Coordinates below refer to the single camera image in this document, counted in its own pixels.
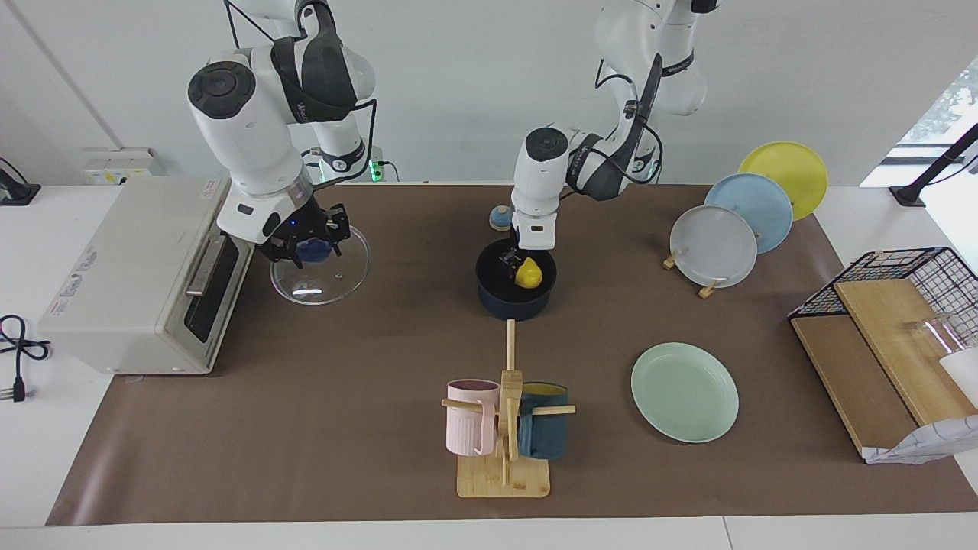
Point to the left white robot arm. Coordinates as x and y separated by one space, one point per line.
539 183

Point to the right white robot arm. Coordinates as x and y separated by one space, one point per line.
244 130

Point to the wooden mug tree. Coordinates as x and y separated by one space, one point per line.
504 481

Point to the dark teal mug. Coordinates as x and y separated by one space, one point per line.
546 439

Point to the white wall socket box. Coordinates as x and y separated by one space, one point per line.
114 166

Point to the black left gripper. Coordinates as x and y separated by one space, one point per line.
519 255

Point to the grey plate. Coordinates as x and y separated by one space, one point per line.
714 246

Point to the light blue plate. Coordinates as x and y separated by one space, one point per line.
760 206

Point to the wooden plate rack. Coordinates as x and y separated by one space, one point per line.
707 290

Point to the white patterned cloth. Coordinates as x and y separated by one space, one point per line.
932 443

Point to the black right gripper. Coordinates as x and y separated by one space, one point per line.
313 221

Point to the brown table mat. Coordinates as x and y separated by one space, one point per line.
344 397

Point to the beige toaster oven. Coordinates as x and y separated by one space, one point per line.
130 275

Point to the yellow lemon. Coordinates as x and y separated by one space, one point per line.
530 275

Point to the clear glass cup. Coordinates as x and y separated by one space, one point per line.
936 332

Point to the black desk clamp base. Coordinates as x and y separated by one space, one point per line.
19 192

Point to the small blue round timer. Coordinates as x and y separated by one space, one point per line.
499 221

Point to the pink ribbed mug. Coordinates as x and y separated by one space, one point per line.
466 428

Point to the light green plate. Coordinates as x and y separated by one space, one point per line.
684 393

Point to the yellow plate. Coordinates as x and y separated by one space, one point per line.
787 164

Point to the white cup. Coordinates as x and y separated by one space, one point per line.
964 374

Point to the glass lid blue knob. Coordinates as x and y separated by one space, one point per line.
321 286

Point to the wooden board shelf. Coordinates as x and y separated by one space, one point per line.
856 374

